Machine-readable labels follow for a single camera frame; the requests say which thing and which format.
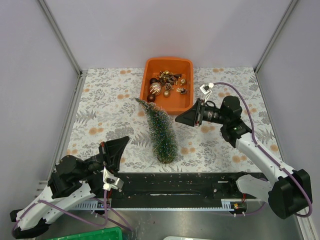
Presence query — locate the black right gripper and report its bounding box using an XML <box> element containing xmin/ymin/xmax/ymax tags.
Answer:
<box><xmin>175</xmin><ymin>98</ymin><xmax>228</xmax><ymax>127</ymax></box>

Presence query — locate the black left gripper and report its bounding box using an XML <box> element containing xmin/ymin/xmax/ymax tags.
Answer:
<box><xmin>77</xmin><ymin>135</ymin><xmax>131</xmax><ymax>180</ymax></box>

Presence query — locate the small green christmas tree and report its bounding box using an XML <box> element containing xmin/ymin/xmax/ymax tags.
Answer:
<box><xmin>135</xmin><ymin>97</ymin><xmax>178</xmax><ymax>164</ymax></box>

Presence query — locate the orange plastic tub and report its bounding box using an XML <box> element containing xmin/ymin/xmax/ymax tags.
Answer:
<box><xmin>139</xmin><ymin>56</ymin><xmax>194</xmax><ymax>115</ymax></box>

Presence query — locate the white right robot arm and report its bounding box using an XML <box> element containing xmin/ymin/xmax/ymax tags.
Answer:
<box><xmin>175</xmin><ymin>96</ymin><xmax>313</xmax><ymax>219</ymax></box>

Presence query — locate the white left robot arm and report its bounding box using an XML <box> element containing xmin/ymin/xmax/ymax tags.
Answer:
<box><xmin>10</xmin><ymin>136</ymin><xmax>130</xmax><ymax>239</ymax></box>

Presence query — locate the small gold bauble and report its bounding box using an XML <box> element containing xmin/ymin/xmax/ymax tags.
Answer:
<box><xmin>163</xmin><ymin>91</ymin><xmax>171</xmax><ymax>98</ymax></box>

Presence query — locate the gold wrapped round ornament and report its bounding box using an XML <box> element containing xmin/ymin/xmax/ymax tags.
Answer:
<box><xmin>180</xmin><ymin>78</ymin><xmax>187</xmax><ymax>85</ymax></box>

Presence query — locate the brown pine cone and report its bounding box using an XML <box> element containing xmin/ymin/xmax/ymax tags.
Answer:
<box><xmin>164</xmin><ymin>82</ymin><xmax>173</xmax><ymax>91</ymax></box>

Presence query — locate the dark brown bauble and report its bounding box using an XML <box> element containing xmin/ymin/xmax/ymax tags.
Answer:
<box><xmin>149</xmin><ymin>77</ymin><xmax>158</xmax><ymax>84</ymax></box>
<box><xmin>147</xmin><ymin>93</ymin><xmax>156</xmax><ymax>103</ymax></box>

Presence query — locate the large gold striped bauble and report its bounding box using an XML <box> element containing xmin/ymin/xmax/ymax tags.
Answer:
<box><xmin>149</xmin><ymin>82</ymin><xmax>162</xmax><ymax>96</ymax></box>

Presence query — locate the gold and brown ornament pile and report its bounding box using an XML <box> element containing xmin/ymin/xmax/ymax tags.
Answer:
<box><xmin>157</xmin><ymin>70</ymin><xmax>182</xmax><ymax>85</ymax></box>

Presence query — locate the green plastic crate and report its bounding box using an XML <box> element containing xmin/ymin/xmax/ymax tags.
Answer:
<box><xmin>52</xmin><ymin>227</ymin><xmax>123</xmax><ymax>240</ymax></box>

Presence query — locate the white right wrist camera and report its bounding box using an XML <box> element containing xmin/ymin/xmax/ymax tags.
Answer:
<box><xmin>199</xmin><ymin>82</ymin><xmax>214</xmax><ymax>103</ymax></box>

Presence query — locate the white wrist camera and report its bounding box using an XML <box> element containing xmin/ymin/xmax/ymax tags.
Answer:
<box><xmin>102</xmin><ymin>168</ymin><xmax>124</xmax><ymax>191</ymax></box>
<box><xmin>199</xmin><ymin>82</ymin><xmax>214</xmax><ymax>103</ymax></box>

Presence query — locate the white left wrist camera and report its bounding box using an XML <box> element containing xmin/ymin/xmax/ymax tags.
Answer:
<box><xmin>102</xmin><ymin>168</ymin><xmax>124</xmax><ymax>191</ymax></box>

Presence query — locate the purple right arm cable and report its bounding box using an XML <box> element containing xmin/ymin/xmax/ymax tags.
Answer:
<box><xmin>212</xmin><ymin>81</ymin><xmax>314</xmax><ymax>218</ymax></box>

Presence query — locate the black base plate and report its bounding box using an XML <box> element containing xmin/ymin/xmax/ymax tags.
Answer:
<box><xmin>110</xmin><ymin>172</ymin><xmax>255</xmax><ymax>207</ymax></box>

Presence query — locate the grey slotted cable duct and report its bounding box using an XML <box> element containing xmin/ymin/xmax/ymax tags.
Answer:
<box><xmin>72</xmin><ymin>200</ymin><xmax>235</xmax><ymax>212</ymax></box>

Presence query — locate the aluminium frame post left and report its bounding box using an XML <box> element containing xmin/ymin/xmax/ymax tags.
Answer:
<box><xmin>36</xmin><ymin>0</ymin><xmax>83</xmax><ymax>76</ymax></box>

